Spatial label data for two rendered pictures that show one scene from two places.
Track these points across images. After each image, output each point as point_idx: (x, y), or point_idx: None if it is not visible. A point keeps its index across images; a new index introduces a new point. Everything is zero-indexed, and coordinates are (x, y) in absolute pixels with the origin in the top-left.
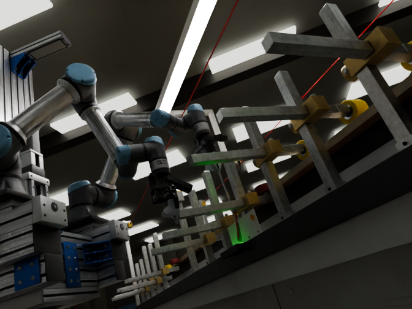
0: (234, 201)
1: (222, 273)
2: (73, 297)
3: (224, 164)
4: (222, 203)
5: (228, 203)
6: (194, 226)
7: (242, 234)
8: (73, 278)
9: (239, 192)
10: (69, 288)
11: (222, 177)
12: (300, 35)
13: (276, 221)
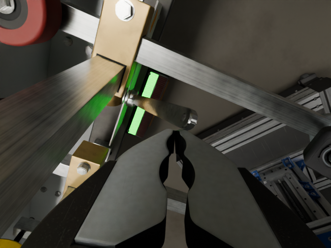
0: (175, 51)
1: (118, 153)
2: (314, 223)
3: (25, 195)
4: (215, 69)
5: (194, 59)
6: (169, 198)
7: (134, 83)
8: (327, 244)
9: (111, 69)
10: (327, 231)
11: (172, 104)
12: None
13: (3, 63)
